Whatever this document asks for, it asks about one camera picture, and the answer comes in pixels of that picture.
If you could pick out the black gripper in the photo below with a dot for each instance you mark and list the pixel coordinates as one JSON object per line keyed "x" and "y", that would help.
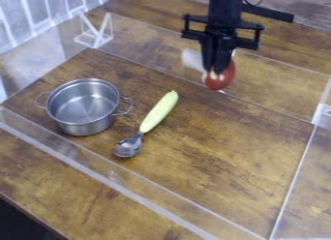
{"x": 222, "y": 32}

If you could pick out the red and white toy mushroom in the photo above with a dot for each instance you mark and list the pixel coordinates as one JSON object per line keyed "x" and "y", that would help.
{"x": 214, "y": 81}

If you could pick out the black bar on table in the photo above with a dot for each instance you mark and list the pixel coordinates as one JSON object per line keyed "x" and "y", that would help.
{"x": 274, "y": 14}

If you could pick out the clear acrylic triangle bracket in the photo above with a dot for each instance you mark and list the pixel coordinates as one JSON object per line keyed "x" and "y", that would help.
{"x": 95, "y": 37}

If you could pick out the silver pot with handles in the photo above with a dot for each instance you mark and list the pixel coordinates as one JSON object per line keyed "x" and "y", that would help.
{"x": 83, "y": 104}

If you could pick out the spoon with yellow-green handle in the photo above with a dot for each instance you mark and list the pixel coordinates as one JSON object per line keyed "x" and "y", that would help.
{"x": 128, "y": 147}

